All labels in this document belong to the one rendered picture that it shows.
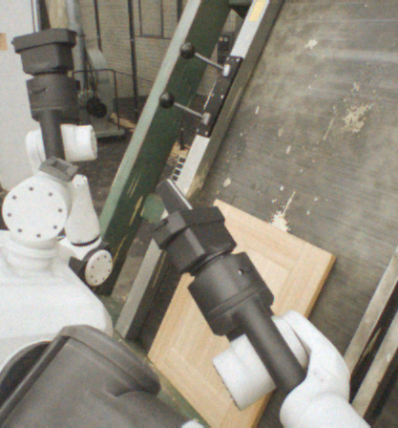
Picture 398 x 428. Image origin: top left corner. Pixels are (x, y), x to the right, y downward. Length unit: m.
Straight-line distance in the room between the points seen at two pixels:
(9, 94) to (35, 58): 3.62
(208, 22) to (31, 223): 0.90
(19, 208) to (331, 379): 0.36
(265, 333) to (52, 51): 0.60
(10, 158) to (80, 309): 4.13
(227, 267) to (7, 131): 4.12
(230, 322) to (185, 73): 0.85
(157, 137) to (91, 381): 0.91
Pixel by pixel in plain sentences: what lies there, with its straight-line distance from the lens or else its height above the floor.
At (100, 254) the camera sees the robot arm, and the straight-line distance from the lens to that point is 0.88.
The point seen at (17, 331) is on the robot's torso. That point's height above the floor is 1.34.
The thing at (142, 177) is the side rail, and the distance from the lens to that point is 1.18.
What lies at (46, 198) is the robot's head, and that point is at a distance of 0.47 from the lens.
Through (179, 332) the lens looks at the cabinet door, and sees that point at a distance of 0.96.
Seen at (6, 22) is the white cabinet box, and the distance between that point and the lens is 4.42.
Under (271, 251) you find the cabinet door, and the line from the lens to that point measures 0.81.
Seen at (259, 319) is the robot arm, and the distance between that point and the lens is 0.45.
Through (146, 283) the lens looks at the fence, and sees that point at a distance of 1.02.
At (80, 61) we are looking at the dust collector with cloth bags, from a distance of 6.37.
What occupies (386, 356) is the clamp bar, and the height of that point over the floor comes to 1.19.
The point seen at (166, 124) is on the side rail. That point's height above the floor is 1.34.
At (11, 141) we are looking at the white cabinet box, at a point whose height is 0.50.
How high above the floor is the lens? 1.61
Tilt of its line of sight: 26 degrees down
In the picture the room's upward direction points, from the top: straight up
